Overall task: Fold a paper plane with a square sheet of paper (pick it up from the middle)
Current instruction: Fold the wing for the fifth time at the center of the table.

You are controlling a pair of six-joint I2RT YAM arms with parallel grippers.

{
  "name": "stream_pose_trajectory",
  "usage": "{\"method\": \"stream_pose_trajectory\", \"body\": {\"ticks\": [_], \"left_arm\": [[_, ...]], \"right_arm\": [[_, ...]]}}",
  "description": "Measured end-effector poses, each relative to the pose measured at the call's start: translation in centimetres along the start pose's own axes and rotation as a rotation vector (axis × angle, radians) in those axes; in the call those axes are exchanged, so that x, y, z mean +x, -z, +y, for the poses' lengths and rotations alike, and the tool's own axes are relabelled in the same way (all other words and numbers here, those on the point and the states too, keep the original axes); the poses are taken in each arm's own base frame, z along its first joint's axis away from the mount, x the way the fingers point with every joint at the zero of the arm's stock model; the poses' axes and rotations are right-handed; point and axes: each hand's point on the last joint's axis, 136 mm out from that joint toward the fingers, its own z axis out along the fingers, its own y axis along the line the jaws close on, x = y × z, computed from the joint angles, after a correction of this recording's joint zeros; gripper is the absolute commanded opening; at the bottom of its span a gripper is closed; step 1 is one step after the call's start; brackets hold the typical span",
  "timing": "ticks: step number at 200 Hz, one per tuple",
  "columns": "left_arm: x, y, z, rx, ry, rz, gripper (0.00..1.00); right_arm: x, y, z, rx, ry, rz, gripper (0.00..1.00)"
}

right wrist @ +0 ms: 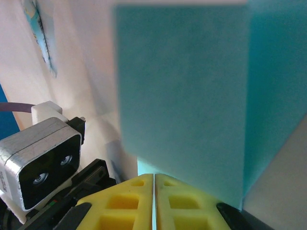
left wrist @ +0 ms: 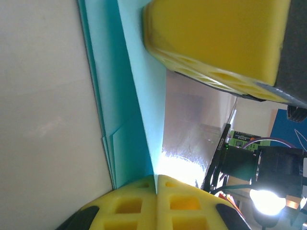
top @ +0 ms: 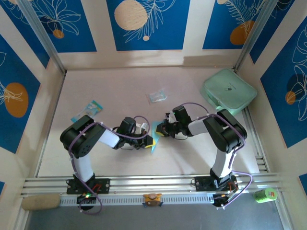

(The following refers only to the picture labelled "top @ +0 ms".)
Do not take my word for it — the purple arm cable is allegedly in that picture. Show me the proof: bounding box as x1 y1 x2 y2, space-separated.
181 103 254 209
68 115 151 215

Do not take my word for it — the aluminium mounting rail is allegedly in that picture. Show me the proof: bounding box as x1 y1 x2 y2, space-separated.
20 173 286 198

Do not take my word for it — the clear plastic packet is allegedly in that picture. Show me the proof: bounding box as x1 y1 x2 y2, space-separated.
146 88 168 104

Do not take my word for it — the teal square paper sheet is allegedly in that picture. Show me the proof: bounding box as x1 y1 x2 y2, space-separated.
150 121 166 155

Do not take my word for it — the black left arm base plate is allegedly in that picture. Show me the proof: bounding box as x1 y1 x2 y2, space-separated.
66 177 111 195

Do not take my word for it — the aluminium side rail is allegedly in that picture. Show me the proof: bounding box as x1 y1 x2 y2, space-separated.
244 107 269 173

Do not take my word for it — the beige foam roll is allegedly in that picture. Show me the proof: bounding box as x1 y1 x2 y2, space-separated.
21 194 61 211

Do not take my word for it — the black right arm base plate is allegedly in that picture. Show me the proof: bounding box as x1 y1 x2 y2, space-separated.
194 176 238 192

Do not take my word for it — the green can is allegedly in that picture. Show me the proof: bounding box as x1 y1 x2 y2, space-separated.
253 187 278 204

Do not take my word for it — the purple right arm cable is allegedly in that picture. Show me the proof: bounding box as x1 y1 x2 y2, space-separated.
181 103 254 209

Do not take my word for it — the blue wet wipes packet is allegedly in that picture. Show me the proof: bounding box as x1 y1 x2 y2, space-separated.
71 100 104 122

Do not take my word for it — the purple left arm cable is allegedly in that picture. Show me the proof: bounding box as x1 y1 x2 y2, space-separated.
68 115 151 215

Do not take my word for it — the aluminium corner post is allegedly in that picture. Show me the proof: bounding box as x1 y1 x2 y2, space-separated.
18 0 67 74
234 0 280 72

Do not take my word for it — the mint green zip pouch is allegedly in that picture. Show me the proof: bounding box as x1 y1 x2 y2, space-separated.
200 68 258 118

